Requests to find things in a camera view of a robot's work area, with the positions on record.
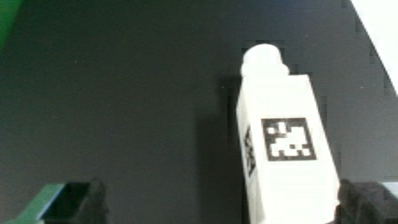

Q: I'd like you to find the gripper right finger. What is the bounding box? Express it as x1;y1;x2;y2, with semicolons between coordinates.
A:
333;179;398;224

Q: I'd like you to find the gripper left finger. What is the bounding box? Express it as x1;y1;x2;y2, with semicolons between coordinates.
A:
15;179;108;224

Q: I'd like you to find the white marker sheet with tags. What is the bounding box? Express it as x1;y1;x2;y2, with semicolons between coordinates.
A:
349;0;398;94

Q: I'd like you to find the white table leg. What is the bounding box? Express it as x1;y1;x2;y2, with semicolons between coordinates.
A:
235;44;339;224

